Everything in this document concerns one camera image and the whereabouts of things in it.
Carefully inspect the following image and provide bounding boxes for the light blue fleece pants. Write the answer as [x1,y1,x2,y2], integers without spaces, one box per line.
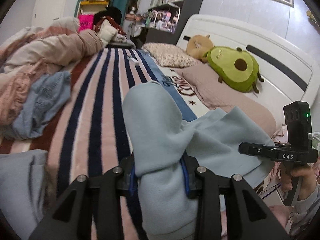
[123,81,274,239]

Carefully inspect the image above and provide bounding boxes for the person's right hand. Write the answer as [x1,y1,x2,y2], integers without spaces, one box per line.
[279,164,318,202]

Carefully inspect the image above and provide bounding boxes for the striped Diet Coke blanket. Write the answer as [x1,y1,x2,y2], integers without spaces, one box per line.
[0,47,276,240]

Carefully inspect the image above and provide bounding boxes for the pink ribbed pillow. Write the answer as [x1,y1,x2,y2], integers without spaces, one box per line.
[176,63,277,137]

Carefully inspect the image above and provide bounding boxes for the white bed headboard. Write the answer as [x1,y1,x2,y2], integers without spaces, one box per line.
[176,14,319,125]

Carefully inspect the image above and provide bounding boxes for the green avocado plush toy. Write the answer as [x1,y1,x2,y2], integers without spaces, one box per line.
[203,46,264,94]

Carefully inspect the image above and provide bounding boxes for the blue denim garment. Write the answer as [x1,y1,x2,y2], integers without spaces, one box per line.
[2,71,71,140]

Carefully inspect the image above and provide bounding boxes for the floral pillow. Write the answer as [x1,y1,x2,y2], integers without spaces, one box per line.
[142,43,201,68]

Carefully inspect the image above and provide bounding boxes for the tan round plush toy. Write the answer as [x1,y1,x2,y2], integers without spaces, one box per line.
[186,35,214,63]

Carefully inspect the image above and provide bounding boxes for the white puffer jacket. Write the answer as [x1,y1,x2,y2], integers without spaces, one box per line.
[96,19,127,46]

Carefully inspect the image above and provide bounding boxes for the pink crumpled duvet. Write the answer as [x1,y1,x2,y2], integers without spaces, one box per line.
[0,16,104,127]

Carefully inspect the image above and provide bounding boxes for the pink shopping bag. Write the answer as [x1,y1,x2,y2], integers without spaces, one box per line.
[78,15,94,32]

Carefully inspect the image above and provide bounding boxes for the yellow shelf cabinet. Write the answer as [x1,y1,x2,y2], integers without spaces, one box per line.
[74,0,110,18]

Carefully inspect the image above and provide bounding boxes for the white door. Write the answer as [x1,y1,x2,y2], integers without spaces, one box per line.
[31,0,66,27]

